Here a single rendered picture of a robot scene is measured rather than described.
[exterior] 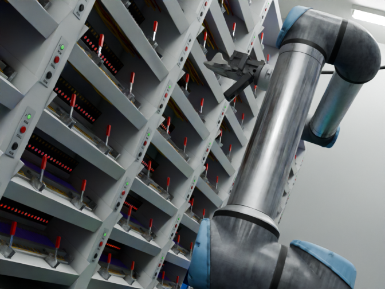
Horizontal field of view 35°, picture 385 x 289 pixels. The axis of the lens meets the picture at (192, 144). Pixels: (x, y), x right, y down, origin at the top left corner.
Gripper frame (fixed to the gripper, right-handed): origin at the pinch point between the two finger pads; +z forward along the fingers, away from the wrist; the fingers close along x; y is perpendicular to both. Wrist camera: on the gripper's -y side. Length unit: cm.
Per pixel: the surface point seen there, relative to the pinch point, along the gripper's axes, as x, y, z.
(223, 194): -136, -22, 13
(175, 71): -0.8, -5.2, 10.1
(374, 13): -294, 192, -10
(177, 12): 16.2, 9.3, 10.6
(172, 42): 4.2, 3.4, 13.6
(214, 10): -13.3, 27.4, 11.0
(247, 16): -52, 46, 11
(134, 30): 38.7, -9.4, 10.4
